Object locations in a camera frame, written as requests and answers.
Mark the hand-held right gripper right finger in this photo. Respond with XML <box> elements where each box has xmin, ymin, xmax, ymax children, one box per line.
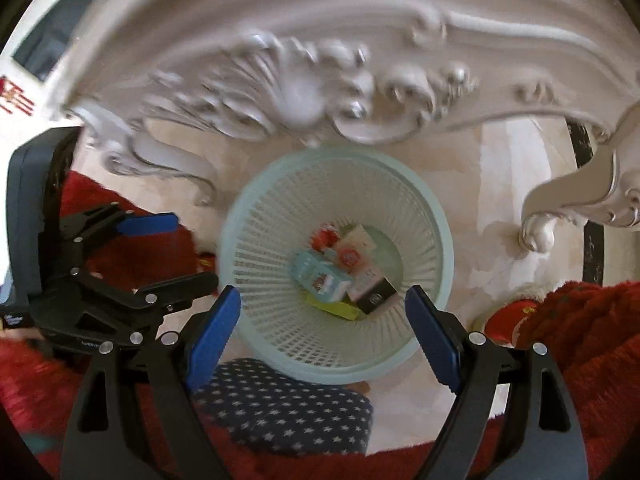
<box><xmin>405</xmin><ymin>285</ymin><xmax>588</xmax><ymax>480</ymax></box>

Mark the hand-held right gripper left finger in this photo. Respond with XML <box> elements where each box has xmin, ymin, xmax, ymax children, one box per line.
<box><xmin>60</xmin><ymin>285</ymin><xmax>242</xmax><ymax>480</ymax></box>

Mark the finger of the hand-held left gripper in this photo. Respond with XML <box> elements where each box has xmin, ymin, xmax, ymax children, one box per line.
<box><xmin>70</xmin><ymin>272</ymin><xmax>219</xmax><ymax>326</ymax></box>
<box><xmin>59</xmin><ymin>203</ymin><xmax>179</xmax><ymax>281</ymax></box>

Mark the light green mesh waste basket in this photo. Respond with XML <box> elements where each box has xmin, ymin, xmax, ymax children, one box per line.
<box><xmin>220</xmin><ymin>147</ymin><xmax>456</xmax><ymax>386</ymax></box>

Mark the small black box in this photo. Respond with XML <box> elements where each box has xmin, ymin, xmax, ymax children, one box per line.
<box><xmin>356</xmin><ymin>280</ymin><xmax>398</xmax><ymax>316</ymax></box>

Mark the red and gold printed item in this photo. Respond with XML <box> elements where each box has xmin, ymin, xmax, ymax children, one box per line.
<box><xmin>482</xmin><ymin>299</ymin><xmax>538</xmax><ymax>346</ymax></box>

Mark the white slim box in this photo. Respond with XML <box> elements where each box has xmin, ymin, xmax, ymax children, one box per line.
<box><xmin>347</xmin><ymin>260</ymin><xmax>386</xmax><ymax>301</ymax></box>

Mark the yellow-green flat box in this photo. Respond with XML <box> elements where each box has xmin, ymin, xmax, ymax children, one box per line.
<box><xmin>305</xmin><ymin>292</ymin><xmax>363</xmax><ymax>322</ymax></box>

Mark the light blue printed packet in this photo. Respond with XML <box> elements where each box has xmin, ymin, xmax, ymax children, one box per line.
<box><xmin>292</xmin><ymin>250</ymin><xmax>351</xmax><ymax>303</ymax></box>

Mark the beige box with red print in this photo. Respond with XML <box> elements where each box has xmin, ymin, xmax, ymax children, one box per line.
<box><xmin>332</xmin><ymin>223</ymin><xmax>378</xmax><ymax>273</ymax></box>

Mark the red snack packet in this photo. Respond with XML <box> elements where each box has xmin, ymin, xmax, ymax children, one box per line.
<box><xmin>312</xmin><ymin>225</ymin><xmax>343</xmax><ymax>253</ymax></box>

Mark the red fluffy cloth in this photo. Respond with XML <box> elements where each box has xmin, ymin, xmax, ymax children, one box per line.
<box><xmin>0</xmin><ymin>170</ymin><xmax>640</xmax><ymax>480</ymax></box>

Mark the white carved table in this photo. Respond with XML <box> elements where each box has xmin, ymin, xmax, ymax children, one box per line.
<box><xmin>60</xmin><ymin>0</ymin><xmax>640</xmax><ymax>256</ymax></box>

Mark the red wall decoration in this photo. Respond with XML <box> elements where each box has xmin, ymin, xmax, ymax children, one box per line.
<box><xmin>0</xmin><ymin>75</ymin><xmax>36</xmax><ymax>116</ymax></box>

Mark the dark wall panel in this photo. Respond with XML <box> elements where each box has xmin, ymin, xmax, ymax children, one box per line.
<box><xmin>12</xmin><ymin>0</ymin><xmax>108</xmax><ymax>83</ymax></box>

